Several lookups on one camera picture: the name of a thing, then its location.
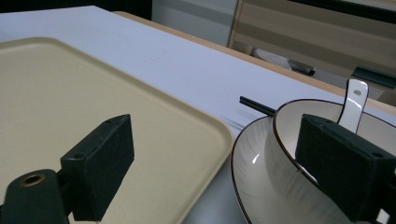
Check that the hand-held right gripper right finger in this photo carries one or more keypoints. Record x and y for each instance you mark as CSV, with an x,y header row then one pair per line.
x,y
342,168

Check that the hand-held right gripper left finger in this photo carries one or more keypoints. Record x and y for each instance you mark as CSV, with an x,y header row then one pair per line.
x,y
96,168

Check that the white bowl with dark rim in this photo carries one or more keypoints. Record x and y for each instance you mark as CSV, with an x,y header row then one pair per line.
x,y
286,174

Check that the white ceramic spoon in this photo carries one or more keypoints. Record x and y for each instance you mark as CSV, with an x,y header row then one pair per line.
x,y
353,105

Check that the white plate with dark rim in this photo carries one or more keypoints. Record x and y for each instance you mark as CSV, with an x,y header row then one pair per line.
x,y
249,161

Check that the beige plastic tray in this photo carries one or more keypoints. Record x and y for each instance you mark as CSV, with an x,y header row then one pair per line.
x,y
77,118

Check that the dark flat bar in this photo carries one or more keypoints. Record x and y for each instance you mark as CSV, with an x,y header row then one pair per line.
x,y
373,76

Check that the black chopstick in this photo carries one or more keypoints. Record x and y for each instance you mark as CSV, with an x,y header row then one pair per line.
x,y
257,105

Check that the white cabinet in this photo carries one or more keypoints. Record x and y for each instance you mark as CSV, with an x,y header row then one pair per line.
x,y
193,18

